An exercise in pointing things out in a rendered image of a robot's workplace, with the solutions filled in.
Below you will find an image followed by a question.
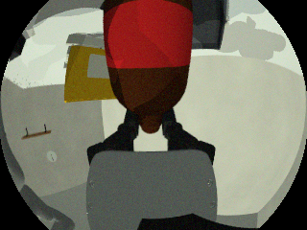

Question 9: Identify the yellow divided crate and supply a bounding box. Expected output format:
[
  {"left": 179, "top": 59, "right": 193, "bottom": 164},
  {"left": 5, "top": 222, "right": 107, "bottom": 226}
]
[{"left": 64, "top": 45, "right": 116, "bottom": 103}]

